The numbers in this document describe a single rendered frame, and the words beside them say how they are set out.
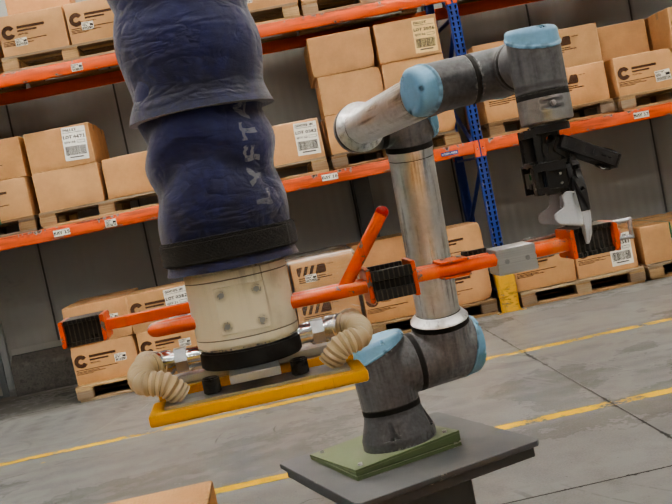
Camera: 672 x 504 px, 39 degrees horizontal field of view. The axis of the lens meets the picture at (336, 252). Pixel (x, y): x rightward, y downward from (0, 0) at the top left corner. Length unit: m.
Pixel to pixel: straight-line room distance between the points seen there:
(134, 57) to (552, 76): 0.68
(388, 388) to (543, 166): 0.91
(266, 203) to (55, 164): 7.41
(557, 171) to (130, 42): 0.73
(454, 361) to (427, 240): 0.32
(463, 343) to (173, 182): 1.12
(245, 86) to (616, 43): 8.51
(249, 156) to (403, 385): 1.03
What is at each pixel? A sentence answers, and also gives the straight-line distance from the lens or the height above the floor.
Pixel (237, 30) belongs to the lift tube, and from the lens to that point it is 1.51.
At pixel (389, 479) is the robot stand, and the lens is 2.27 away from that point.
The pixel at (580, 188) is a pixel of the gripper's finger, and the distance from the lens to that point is 1.63.
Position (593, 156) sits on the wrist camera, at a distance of 1.67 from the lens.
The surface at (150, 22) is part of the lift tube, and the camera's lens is 1.50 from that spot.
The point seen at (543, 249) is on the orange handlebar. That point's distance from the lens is 1.63.
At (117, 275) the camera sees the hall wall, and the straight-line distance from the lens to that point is 10.11.
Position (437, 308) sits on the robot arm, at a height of 1.10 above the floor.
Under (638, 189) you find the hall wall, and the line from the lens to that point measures 10.73.
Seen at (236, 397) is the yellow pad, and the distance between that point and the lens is 1.46.
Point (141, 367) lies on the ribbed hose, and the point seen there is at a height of 1.23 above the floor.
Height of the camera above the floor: 1.44
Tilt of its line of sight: 4 degrees down
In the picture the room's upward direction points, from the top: 12 degrees counter-clockwise
